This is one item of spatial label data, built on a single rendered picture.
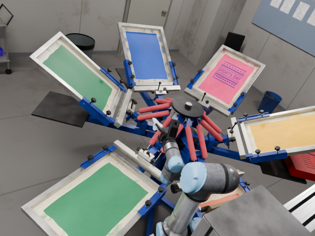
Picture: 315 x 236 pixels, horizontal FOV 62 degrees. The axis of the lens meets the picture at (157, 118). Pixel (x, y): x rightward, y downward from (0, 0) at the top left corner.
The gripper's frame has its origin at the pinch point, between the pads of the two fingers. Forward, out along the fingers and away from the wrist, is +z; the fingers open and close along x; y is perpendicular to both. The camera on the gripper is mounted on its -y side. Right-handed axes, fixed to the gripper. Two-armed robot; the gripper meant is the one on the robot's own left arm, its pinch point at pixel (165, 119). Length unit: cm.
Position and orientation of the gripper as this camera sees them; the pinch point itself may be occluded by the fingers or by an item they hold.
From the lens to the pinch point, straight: 153.0
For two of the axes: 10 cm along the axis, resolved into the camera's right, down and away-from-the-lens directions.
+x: 9.1, 2.0, 3.6
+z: -1.6, -6.3, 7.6
